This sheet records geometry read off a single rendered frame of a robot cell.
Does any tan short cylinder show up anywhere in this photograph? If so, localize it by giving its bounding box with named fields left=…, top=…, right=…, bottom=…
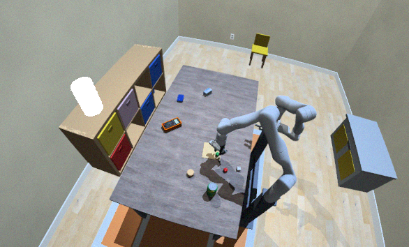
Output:
left=187, top=169, right=194, bottom=177

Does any beige flat mat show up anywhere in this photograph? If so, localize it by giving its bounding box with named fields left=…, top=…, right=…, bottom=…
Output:
left=202, top=142, right=221, bottom=160

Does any green soda can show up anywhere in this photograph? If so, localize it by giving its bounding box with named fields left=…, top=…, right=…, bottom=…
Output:
left=207, top=182, right=218, bottom=197

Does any orange digital multimeter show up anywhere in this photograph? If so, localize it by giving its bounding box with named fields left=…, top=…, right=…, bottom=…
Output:
left=162, top=117, right=181, bottom=132

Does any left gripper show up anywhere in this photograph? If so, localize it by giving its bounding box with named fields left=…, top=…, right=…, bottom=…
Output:
left=219, top=145, right=228, bottom=156

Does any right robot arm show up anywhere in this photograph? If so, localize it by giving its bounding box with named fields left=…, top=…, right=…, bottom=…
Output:
left=275, top=96, right=317, bottom=141

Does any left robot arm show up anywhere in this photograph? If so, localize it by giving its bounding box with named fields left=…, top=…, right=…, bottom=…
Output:
left=209, top=105, right=297, bottom=203

